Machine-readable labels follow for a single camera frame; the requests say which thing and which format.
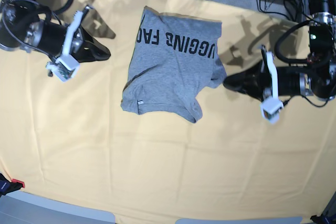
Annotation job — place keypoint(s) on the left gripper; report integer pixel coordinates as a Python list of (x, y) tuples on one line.
[(256, 82)]

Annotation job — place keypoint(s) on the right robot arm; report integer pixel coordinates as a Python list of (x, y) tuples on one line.
[(16, 16)]

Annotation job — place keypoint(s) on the black clamp right corner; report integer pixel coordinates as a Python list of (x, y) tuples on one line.
[(322, 219)]

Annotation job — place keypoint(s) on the grey t-shirt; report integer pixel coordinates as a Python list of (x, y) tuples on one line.
[(174, 58)]

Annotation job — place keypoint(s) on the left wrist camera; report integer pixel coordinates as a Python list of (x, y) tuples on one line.
[(270, 109)]

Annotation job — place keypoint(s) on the yellow table cloth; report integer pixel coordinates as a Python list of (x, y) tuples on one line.
[(72, 142)]

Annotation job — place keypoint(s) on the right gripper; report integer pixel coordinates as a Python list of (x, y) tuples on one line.
[(55, 40)]

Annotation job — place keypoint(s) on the red and black clamp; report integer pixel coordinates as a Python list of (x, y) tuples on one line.
[(7, 186)]

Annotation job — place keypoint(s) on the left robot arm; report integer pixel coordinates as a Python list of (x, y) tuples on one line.
[(319, 64)]

